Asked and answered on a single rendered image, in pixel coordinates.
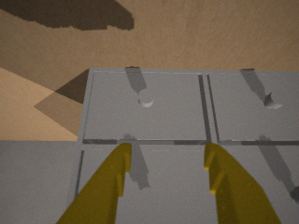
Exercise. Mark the white chest of drawers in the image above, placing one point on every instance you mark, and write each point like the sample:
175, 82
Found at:
211, 136

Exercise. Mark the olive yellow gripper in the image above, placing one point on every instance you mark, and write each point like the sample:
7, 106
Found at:
239, 197

